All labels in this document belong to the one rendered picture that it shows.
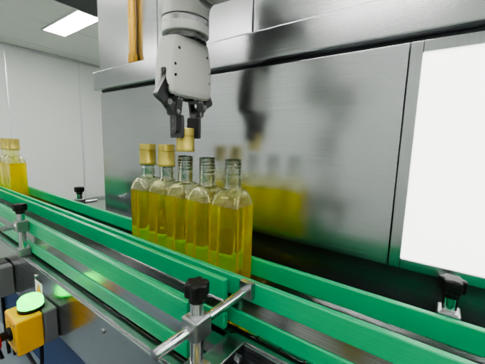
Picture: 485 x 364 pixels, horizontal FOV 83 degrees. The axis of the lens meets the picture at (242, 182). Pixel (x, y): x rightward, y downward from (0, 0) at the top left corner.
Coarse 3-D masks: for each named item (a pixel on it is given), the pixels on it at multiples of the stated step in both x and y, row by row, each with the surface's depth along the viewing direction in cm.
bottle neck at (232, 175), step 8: (224, 160) 45; (232, 160) 44; (240, 160) 45; (224, 168) 46; (232, 168) 45; (240, 168) 45; (224, 176) 46; (232, 176) 45; (240, 176) 46; (224, 184) 46; (232, 184) 45; (240, 184) 46
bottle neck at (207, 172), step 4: (200, 160) 49; (204, 160) 48; (208, 160) 48; (212, 160) 48; (200, 164) 49; (204, 164) 48; (208, 164) 48; (212, 164) 48; (200, 168) 49; (204, 168) 48; (208, 168) 48; (212, 168) 49; (200, 172) 49; (204, 172) 48; (208, 172) 48; (212, 172) 49; (200, 176) 49; (204, 176) 48; (208, 176) 48; (212, 176) 49; (200, 180) 49; (204, 180) 48; (208, 180) 48; (212, 180) 49; (204, 184) 48; (208, 184) 48; (212, 184) 49
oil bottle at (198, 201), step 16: (192, 192) 49; (208, 192) 47; (192, 208) 49; (208, 208) 47; (192, 224) 49; (208, 224) 47; (192, 240) 50; (208, 240) 48; (192, 256) 50; (208, 256) 48
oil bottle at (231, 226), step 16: (224, 192) 45; (240, 192) 45; (224, 208) 44; (240, 208) 44; (224, 224) 45; (240, 224) 45; (224, 240) 45; (240, 240) 45; (224, 256) 45; (240, 256) 46; (240, 272) 46
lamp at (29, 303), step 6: (30, 294) 56; (36, 294) 56; (42, 294) 57; (18, 300) 54; (24, 300) 54; (30, 300) 54; (36, 300) 55; (42, 300) 56; (18, 306) 54; (24, 306) 54; (30, 306) 54; (36, 306) 55; (42, 306) 56; (18, 312) 54; (24, 312) 54; (30, 312) 54
